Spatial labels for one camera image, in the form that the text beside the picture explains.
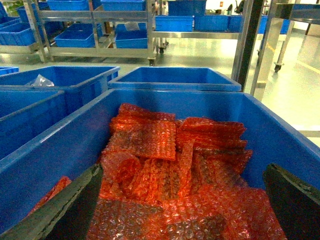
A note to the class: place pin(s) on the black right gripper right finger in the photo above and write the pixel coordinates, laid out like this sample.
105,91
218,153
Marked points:
295,203

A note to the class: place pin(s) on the blue bin middle bottom shelf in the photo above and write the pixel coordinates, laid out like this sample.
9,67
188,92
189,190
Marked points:
25,113

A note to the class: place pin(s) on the small stainless steel table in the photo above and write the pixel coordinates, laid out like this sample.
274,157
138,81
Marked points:
281,17

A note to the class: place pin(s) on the blue bin with red bags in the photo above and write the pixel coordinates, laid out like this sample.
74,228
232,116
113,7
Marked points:
74,144

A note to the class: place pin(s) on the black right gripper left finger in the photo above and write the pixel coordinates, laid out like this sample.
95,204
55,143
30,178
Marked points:
67,216

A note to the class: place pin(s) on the clear plastic bag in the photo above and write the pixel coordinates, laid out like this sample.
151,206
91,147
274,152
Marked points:
40,81

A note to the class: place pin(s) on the steel flow rack shelf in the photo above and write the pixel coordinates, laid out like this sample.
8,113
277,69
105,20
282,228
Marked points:
250,23

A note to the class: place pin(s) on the red bubble wrap bags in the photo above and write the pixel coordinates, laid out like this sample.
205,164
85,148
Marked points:
169,179

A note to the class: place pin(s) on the blue bin behind front bin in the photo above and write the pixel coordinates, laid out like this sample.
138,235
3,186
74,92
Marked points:
175,78

